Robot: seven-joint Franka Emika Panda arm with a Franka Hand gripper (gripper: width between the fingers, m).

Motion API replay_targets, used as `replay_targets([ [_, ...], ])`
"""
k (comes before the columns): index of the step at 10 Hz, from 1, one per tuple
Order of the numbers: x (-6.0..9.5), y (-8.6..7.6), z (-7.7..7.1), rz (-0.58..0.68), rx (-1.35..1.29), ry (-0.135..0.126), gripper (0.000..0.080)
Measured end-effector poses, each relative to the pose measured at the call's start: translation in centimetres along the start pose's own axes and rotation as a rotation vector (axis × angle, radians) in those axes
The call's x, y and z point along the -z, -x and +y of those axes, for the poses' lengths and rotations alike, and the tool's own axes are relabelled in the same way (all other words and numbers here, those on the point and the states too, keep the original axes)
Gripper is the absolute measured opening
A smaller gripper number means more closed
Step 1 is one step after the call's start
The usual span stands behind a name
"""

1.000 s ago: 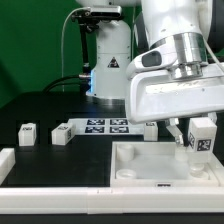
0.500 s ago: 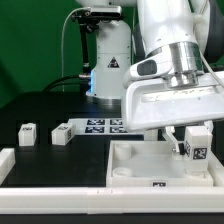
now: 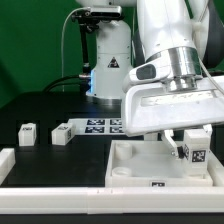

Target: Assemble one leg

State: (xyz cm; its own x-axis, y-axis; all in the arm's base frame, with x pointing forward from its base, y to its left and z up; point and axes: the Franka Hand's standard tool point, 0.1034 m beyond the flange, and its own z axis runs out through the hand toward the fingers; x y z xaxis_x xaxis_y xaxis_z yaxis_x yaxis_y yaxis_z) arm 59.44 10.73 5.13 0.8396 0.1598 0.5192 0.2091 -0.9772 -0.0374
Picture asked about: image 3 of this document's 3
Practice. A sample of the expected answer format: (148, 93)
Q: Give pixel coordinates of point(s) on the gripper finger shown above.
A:
(208, 129)
(167, 138)

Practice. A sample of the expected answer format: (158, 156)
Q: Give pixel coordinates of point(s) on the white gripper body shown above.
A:
(149, 108)

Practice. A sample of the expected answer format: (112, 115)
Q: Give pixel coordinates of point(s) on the white square tabletop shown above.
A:
(148, 164)

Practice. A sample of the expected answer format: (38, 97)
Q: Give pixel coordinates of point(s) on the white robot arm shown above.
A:
(179, 41)

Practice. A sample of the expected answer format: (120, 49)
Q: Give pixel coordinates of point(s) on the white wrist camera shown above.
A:
(156, 68)

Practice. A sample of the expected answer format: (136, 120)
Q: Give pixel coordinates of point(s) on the white obstacle right wall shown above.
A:
(216, 171)

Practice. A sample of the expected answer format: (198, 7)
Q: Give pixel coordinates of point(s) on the white obstacle wall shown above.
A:
(216, 171)
(7, 161)
(86, 200)

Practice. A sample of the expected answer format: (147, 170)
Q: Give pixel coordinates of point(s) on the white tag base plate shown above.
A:
(97, 126)

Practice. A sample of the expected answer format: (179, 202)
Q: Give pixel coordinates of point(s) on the white obstacle front wall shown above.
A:
(86, 200)

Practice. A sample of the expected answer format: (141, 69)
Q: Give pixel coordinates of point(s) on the black camera on stand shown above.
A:
(95, 14)

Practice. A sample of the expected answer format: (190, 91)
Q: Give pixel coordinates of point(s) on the white obstacle left wall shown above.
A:
(7, 161)

